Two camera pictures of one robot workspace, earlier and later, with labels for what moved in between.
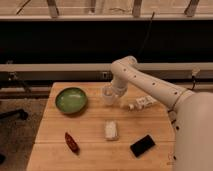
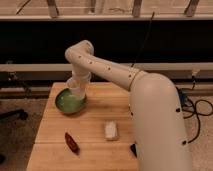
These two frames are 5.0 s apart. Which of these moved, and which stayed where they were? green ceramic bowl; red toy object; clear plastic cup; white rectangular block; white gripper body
Moved: white gripper body; clear plastic cup
Stayed: red toy object; green ceramic bowl; white rectangular block
